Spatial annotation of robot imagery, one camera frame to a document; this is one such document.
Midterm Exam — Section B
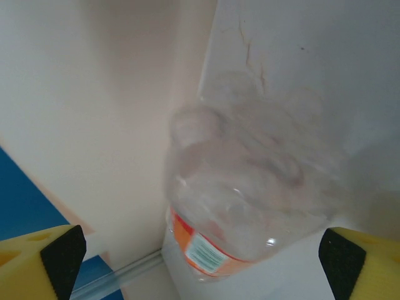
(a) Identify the clear bottle orange label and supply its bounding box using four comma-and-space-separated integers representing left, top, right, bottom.
162, 70, 356, 284

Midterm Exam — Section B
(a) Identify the aluminium frame post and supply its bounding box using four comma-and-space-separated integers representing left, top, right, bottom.
71, 249, 165, 300

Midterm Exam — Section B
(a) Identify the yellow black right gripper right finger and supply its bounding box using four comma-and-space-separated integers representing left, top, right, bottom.
317, 227, 400, 300

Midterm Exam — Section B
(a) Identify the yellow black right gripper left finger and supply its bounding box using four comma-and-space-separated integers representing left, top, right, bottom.
0, 224, 87, 300

